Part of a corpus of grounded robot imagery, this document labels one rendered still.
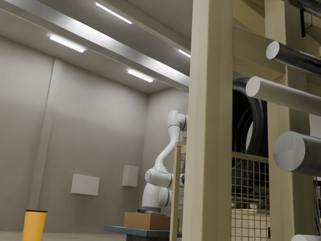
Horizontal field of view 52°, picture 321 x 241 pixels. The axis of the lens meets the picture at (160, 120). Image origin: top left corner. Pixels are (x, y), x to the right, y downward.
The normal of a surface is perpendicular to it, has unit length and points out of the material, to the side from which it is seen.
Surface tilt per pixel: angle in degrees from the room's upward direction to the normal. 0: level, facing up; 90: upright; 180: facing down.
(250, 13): 162
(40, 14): 90
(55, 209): 90
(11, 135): 90
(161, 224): 90
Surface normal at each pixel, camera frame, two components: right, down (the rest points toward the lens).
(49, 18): 0.69, -0.16
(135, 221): -0.72, -0.25
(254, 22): -0.34, 0.85
